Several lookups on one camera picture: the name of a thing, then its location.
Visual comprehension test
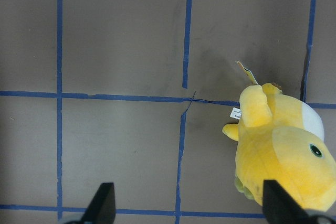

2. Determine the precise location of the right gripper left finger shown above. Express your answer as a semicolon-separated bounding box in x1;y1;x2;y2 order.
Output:
79;182;116;224

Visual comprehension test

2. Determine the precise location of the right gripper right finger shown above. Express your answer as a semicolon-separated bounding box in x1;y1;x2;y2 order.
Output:
262;180;318;224

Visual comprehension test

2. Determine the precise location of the yellow plush toy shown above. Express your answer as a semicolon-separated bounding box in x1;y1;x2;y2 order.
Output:
222;69;335;211

